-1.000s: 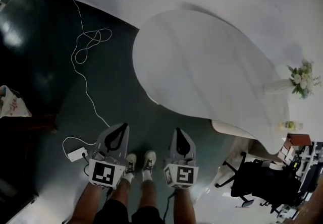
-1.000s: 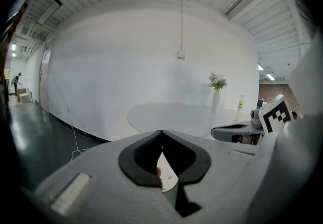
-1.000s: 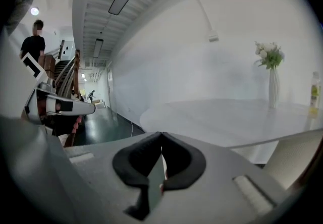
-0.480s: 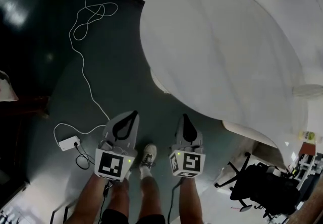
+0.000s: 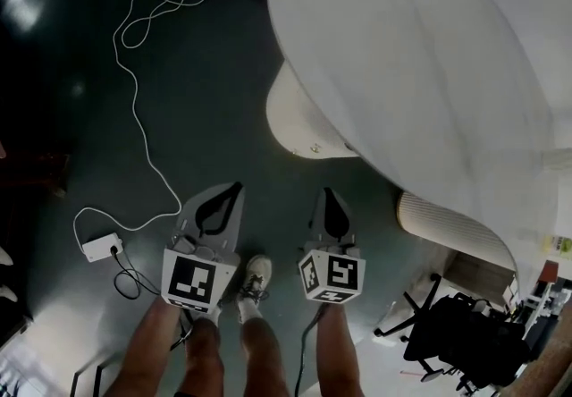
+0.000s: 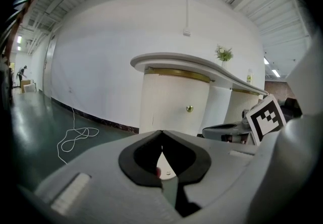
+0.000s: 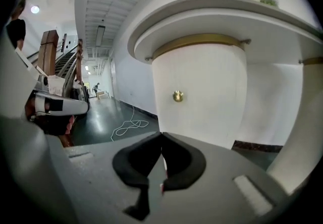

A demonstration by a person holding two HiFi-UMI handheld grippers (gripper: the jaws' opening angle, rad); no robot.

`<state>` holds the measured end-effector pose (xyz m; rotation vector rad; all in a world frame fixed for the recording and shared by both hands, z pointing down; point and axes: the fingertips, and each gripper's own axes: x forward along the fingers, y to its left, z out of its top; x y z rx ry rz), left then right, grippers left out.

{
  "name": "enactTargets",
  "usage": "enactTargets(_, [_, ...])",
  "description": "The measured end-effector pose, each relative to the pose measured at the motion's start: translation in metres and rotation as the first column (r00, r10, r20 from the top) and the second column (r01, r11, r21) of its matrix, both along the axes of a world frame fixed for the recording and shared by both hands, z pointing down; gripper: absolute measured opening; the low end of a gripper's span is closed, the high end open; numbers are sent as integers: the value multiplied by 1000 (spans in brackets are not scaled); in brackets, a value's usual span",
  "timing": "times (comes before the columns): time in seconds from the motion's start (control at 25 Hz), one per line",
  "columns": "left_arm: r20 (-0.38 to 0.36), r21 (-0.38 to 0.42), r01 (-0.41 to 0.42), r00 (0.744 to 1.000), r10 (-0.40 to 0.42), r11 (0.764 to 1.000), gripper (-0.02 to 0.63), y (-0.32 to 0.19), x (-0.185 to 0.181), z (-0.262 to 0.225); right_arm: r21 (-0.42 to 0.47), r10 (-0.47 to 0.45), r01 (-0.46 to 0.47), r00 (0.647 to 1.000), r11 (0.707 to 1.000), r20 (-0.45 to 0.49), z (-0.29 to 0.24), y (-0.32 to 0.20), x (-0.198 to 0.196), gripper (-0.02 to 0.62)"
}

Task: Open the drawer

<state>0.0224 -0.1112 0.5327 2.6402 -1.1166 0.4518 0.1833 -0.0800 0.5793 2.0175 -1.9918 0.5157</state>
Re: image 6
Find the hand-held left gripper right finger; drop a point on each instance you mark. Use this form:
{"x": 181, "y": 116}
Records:
{"x": 199, "y": 165}

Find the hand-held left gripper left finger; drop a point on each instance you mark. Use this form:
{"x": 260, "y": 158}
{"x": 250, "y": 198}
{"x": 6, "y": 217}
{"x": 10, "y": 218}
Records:
{"x": 127, "y": 161}

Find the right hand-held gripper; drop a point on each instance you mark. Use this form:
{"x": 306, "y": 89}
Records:
{"x": 266, "y": 118}

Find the white drawer with gold knob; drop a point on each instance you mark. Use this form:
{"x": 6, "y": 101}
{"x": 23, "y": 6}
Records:
{"x": 174, "y": 102}

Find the black sofa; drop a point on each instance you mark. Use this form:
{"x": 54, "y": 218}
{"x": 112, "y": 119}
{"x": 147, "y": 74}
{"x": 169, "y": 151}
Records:
{"x": 290, "y": 107}

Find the clear bottle with yellow label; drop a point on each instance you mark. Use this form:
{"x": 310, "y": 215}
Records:
{"x": 249, "y": 76}

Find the white flower bouquet in vase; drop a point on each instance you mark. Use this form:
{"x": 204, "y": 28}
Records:
{"x": 223, "y": 54}

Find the white curved vanity table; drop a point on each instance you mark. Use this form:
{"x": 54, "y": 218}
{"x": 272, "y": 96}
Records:
{"x": 176, "y": 60}

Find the grey door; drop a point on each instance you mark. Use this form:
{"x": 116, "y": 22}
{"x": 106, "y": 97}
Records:
{"x": 49, "y": 64}

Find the cardboard box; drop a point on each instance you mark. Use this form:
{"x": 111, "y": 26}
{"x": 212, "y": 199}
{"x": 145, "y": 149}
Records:
{"x": 25, "y": 83}

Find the white wall socket box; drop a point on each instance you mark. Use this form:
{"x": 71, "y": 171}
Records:
{"x": 186, "y": 32}

